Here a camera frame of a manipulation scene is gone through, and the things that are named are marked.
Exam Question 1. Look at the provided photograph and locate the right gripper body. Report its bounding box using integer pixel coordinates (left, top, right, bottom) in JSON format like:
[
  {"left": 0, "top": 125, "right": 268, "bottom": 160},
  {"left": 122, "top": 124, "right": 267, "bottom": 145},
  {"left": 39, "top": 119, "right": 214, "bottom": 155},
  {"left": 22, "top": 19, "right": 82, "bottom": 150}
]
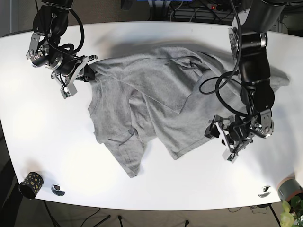
[{"left": 51, "top": 55, "right": 98, "bottom": 99}]

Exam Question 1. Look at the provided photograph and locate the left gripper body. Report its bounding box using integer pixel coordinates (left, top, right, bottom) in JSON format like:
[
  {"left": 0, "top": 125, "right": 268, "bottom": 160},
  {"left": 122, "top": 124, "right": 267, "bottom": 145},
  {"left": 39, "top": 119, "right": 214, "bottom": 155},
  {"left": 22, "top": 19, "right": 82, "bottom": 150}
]
[{"left": 209, "top": 116, "right": 254, "bottom": 163}]

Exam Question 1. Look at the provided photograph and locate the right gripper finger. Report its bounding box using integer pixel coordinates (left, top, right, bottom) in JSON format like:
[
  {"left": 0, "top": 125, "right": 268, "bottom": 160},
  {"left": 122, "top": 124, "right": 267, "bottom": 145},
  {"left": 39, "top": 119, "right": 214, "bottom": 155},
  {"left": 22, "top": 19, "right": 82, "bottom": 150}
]
[{"left": 82, "top": 65, "right": 96, "bottom": 82}]

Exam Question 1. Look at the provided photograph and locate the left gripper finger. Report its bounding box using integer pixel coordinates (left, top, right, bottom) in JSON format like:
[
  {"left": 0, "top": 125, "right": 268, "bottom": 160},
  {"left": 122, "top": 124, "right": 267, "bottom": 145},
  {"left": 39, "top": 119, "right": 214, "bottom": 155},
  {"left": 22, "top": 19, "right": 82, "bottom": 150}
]
[{"left": 205, "top": 123, "right": 220, "bottom": 139}]

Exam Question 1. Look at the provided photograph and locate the light grey printed T-shirt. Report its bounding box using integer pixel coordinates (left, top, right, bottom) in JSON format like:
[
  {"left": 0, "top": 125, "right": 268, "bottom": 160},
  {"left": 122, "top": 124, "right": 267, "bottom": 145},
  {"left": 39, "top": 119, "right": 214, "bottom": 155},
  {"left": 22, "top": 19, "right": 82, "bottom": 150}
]
[{"left": 87, "top": 45, "right": 290, "bottom": 179}]

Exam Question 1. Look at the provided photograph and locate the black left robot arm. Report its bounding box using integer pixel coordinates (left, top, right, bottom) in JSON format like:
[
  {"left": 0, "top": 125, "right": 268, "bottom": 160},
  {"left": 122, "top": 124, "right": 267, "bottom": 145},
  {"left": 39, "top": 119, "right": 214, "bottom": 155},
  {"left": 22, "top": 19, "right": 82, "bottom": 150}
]
[{"left": 205, "top": 0, "right": 287, "bottom": 162}]

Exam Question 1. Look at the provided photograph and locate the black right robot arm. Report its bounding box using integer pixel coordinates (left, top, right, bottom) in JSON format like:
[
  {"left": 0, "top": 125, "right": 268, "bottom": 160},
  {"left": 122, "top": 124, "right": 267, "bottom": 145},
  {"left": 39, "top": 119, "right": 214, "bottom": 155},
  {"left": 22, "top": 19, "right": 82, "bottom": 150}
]
[{"left": 27, "top": 0, "right": 97, "bottom": 98}]

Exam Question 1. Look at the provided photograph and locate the right silver table grommet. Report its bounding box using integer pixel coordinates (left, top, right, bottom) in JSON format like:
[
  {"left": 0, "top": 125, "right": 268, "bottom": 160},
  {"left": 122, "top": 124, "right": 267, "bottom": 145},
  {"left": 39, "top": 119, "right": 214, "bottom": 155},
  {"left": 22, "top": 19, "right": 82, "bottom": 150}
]
[{"left": 258, "top": 185, "right": 272, "bottom": 198}]

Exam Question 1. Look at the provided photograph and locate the silver table grommet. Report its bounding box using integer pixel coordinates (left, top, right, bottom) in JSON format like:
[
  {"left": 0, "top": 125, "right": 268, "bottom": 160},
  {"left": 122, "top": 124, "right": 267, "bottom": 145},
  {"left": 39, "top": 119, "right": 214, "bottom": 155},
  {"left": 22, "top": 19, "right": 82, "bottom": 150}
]
[
  {"left": 258, "top": 185, "right": 272, "bottom": 198},
  {"left": 51, "top": 184, "right": 65, "bottom": 196}
]

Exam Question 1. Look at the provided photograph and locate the grey plant pot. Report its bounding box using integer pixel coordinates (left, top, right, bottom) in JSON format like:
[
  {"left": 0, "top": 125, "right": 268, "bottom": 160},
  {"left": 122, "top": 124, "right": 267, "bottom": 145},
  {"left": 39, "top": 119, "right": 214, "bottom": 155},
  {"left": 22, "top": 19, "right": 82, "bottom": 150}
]
[{"left": 277, "top": 177, "right": 303, "bottom": 202}]

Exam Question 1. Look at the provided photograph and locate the green potted plant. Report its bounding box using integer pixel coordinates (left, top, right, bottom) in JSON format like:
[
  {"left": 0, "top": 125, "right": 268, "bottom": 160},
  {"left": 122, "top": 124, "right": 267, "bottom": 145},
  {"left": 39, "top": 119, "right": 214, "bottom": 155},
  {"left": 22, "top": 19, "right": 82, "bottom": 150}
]
[{"left": 280, "top": 195, "right": 303, "bottom": 227}]

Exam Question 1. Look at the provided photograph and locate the left silver table grommet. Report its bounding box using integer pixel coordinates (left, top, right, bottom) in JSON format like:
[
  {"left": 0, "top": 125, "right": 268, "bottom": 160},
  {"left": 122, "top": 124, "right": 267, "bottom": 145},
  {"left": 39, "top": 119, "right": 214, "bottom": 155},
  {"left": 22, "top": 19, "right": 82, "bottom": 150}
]
[{"left": 51, "top": 184, "right": 65, "bottom": 196}]

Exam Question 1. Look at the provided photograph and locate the black dotted cup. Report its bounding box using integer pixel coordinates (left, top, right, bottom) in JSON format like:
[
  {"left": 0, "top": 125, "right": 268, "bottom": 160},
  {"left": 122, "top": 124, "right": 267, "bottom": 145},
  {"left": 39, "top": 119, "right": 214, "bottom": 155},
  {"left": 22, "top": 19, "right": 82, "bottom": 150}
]
[{"left": 18, "top": 172, "right": 44, "bottom": 200}]

